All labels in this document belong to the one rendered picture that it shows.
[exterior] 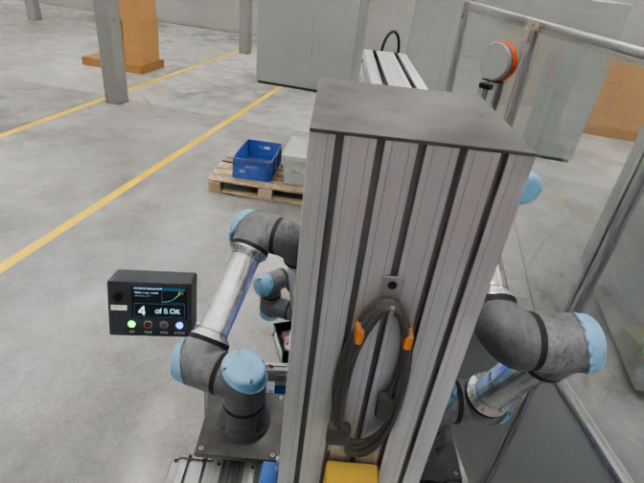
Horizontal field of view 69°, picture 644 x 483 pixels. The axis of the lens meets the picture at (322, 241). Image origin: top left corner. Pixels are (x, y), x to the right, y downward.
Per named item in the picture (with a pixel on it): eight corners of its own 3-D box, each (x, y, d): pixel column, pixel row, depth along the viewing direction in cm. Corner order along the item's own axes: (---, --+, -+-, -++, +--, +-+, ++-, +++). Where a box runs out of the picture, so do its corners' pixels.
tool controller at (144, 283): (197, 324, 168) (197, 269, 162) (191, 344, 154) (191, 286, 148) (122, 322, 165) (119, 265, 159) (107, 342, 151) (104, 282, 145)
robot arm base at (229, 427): (265, 448, 127) (267, 424, 122) (210, 442, 127) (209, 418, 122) (273, 402, 140) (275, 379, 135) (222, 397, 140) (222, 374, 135)
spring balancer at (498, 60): (481, 76, 209) (472, 77, 205) (492, 36, 201) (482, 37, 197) (513, 84, 199) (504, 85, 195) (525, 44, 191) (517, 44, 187)
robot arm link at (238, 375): (254, 422, 122) (255, 386, 115) (208, 404, 125) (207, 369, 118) (273, 389, 132) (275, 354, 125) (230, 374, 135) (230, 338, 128)
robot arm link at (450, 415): (398, 398, 134) (406, 363, 127) (443, 399, 135) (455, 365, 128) (406, 434, 123) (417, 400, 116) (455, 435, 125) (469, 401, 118)
